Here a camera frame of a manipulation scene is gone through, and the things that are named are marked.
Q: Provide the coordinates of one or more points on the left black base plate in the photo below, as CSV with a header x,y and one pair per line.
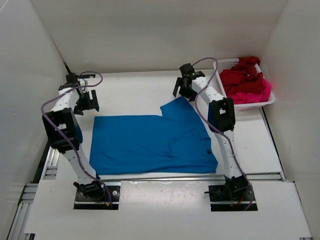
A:
x,y
101,202

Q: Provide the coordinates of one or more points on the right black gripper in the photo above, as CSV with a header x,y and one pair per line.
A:
x,y
184,85

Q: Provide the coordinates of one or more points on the white plastic basket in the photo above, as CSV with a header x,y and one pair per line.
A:
x,y
225,64

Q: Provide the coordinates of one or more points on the dark red t shirt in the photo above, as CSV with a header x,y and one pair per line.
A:
x,y
243,77

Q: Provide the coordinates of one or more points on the black label sticker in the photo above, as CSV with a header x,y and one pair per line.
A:
x,y
87,76

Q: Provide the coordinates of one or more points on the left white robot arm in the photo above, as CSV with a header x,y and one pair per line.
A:
x,y
64,134

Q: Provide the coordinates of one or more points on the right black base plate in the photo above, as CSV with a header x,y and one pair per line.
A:
x,y
220,201

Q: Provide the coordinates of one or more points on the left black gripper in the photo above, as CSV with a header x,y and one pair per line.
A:
x,y
88,102

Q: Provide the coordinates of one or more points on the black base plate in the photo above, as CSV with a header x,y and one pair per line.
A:
x,y
101,202
220,201

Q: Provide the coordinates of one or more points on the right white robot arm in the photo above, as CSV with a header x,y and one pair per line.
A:
x,y
221,121

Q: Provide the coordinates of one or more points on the blue t shirt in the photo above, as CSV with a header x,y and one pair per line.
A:
x,y
174,142

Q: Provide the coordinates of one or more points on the pink t shirt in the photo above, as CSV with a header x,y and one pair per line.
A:
x,y
252,98

